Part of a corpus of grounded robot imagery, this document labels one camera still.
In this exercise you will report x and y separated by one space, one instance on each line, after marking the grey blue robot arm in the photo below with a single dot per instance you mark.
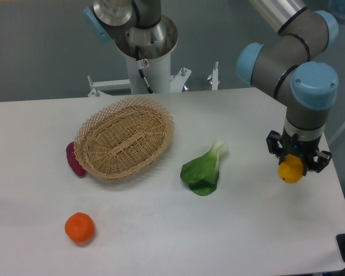
285 71

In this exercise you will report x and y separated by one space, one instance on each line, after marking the orange tangerine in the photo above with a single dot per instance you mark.
80 227

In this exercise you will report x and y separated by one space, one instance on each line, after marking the green bok choy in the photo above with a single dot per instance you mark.
202 173

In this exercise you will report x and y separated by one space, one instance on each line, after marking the woven wicker basket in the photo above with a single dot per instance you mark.
124 138

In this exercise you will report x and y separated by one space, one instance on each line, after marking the blue bag in background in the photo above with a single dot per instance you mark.
337 8

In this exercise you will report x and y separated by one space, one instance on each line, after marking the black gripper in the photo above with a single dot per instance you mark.
312 159

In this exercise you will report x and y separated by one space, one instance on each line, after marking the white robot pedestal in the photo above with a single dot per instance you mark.
144 76

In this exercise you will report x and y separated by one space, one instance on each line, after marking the purple sweet potato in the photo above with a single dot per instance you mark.
72 161

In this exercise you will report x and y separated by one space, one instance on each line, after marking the yellow mango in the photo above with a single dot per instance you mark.
291 169

